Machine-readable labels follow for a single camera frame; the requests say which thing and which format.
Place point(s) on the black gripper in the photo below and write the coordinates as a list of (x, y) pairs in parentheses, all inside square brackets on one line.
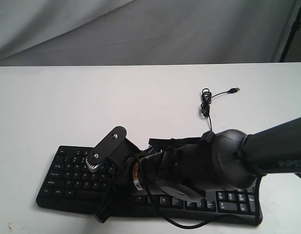
[(137, 173)]

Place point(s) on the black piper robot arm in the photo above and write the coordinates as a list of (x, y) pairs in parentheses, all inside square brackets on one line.
[(189, 168)]

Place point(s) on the black acer keyboard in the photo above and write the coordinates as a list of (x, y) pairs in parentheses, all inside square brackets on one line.
[(69, 186)]

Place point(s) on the grey backdrop cloth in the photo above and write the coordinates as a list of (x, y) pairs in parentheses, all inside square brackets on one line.
[(144, 32)]

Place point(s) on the black stand pole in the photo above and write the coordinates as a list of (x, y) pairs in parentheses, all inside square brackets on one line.
[(294, 28)]

